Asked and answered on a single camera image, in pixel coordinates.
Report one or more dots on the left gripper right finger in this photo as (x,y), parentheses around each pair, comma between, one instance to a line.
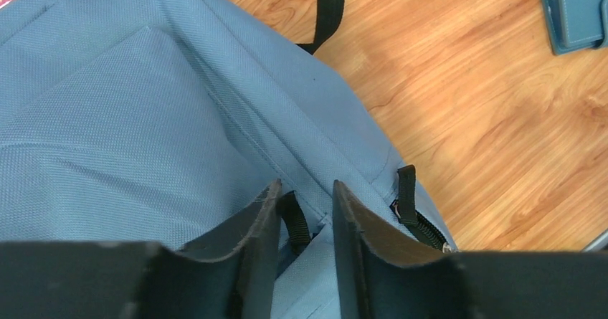
(383,273)

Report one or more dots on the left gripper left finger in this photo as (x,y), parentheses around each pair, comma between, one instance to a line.
(229,272)

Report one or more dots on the blue-grey backpack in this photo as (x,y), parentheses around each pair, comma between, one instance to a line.
(157,120)

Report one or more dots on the teal wallet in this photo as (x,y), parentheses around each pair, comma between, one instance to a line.
(576,24)

